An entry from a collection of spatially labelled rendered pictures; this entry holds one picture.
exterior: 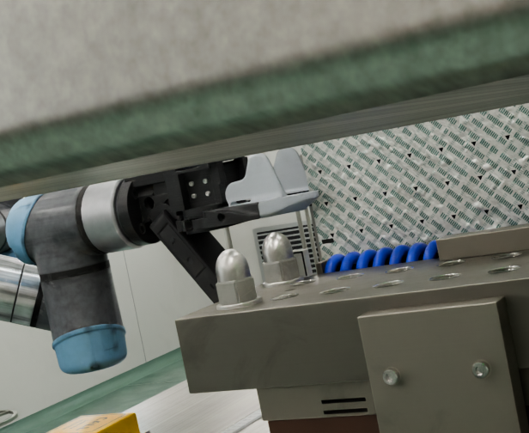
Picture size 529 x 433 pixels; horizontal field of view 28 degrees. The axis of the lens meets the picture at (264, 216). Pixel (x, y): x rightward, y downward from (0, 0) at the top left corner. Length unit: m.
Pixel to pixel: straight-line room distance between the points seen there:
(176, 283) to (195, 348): 6.19
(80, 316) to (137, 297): 5.56
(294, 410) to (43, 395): 5.17
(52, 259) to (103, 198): 0.09
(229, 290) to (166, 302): 6.08
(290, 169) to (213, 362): 0.26
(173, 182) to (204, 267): 0.09
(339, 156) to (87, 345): 0.34
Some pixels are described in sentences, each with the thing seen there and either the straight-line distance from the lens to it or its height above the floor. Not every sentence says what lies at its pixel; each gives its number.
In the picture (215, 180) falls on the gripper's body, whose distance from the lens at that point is 1.01.
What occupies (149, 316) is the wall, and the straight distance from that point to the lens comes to 6.76.
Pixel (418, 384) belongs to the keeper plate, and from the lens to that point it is 0.74.
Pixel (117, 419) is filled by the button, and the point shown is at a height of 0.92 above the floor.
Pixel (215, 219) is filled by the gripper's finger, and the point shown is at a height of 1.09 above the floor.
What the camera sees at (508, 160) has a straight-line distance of 0.92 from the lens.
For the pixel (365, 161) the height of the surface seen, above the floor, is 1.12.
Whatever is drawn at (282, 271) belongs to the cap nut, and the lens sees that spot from 0.92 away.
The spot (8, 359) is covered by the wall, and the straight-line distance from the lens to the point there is 5.79.
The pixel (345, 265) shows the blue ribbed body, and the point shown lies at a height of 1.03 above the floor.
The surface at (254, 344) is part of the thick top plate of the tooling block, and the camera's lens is 0.81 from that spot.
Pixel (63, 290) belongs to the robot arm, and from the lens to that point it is 1.13.
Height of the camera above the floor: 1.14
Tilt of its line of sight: 3 degrees down
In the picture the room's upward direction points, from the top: 11 degrees counter-clockwise
